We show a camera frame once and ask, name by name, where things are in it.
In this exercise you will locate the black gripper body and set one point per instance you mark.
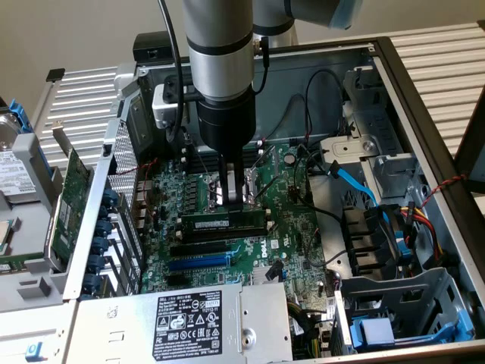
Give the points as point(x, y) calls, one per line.
point(227, 121)

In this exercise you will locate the green graphics card silver bracket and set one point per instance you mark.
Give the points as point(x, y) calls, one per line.
point(70, 212)

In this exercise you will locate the metal optical drive bay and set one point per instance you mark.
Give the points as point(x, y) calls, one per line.
point(390, 167)

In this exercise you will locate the blue expansion slot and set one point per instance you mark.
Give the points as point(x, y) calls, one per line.
point(197, 263)

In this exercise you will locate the long black expansion slot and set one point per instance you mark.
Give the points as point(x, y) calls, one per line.
point(197, 249)

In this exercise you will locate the round coin battery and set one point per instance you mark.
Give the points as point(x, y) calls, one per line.
point(290, 158)

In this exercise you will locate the black fan shroud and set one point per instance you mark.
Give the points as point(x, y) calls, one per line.
point(360, 235)

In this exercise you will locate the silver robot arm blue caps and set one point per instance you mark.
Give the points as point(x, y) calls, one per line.
point(219, 45)

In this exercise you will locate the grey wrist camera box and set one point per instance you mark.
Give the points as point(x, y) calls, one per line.
point(163, 106)

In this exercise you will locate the blue disk rail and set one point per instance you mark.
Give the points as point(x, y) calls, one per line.
point(18, 112)

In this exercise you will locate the blue card retainer clip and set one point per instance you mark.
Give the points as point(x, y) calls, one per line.
point(96, 264)
point(103, 228)
point(110, 198)
point(104, 212)
point(91, 283)
point(100, 245)

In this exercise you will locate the black box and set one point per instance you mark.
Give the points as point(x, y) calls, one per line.
point(151, 45)

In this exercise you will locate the silver CPU socket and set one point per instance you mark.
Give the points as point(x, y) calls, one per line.
point(250, 197)

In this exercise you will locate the green RAM stick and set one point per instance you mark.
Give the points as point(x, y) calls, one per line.
point(22, 259)
point(204, 221)

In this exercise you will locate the thin metal locking lever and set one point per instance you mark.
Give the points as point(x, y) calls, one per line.
point(269, 188)
point(265, 156)

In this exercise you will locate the green motherboard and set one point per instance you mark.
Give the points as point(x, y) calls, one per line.
point(288, 212)

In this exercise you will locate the blue plastic fan clip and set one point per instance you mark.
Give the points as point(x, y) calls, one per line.
point(403, 246)

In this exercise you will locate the silver power supply with label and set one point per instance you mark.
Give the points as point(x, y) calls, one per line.
point(113, 326)

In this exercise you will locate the blue plastic disk carrier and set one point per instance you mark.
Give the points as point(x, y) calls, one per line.
point(356, 337)

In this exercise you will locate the blue square latch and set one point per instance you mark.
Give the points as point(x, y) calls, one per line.
point(34, 352)

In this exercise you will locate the silver hard disk white label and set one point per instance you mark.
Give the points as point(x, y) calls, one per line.
point(15, 170)

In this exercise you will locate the silver CPU chip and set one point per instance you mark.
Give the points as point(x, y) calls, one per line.
point(5, 235)

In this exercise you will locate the open grey metal PC case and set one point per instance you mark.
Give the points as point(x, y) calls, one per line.
point(288, 76)

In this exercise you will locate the silver chipset heatsink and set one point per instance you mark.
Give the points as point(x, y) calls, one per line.
point(258, 277)

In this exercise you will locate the grey metal disk bay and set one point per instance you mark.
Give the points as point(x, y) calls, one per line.
point(379, 292)

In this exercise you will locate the short black expansion slot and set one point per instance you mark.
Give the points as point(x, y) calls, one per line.
point(176, 280)

